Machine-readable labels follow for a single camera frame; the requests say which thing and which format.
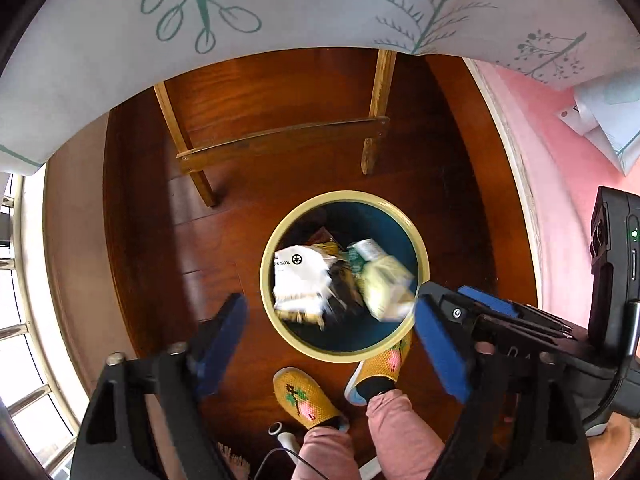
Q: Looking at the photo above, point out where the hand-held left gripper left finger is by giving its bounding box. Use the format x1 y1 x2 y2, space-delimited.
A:
70 292 250 480

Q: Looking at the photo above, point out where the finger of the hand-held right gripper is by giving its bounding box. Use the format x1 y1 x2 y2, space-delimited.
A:
419 281 508 356
457 285 573 341

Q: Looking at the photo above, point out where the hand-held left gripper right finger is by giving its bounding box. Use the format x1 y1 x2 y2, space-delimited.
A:
414 294 596 480

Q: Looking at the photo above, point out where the pale yellow-green packet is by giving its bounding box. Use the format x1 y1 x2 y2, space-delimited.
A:
357 254 418 322

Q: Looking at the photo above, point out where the yellow-rimmed teal trash bin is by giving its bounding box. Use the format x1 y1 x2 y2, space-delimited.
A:
259 190 431 363

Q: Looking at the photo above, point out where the white paper packet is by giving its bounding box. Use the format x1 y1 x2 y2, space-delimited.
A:
272 245 333 331

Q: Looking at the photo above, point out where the person's right forearm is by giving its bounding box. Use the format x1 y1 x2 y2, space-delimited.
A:
587 417 640 480

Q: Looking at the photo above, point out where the yellow knitted slipper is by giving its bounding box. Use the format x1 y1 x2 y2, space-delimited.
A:
272 367 351 433
345 330 413 406

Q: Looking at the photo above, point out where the person's right leg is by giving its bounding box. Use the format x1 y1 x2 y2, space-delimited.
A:
365 389 446 480

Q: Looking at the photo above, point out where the person's leg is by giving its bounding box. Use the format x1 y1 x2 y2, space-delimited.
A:
365 389 446 480
292 427 361 480

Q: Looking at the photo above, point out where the green and white packet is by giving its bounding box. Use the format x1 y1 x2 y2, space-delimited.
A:
346 239 383 273

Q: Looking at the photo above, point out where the yellow-brown wrapper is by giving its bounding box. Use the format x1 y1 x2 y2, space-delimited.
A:
305 227 346 261

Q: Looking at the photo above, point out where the person's left leg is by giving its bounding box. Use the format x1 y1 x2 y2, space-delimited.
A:
292 427 361 480

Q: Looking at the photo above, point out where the pink bed sheet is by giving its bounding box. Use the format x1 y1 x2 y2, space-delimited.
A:
462 57 640 321

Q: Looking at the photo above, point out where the window with metal grille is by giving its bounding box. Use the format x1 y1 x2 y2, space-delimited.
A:
0 172 83 476

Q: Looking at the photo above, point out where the white leaf-print tablecloth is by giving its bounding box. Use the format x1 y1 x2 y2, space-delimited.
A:
0 0 621 177

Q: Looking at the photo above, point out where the thin black cable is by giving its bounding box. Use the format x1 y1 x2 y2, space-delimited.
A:
252 447 331 480

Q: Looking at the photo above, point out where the wooden table frame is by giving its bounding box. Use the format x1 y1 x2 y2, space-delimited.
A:
152 49 398 208

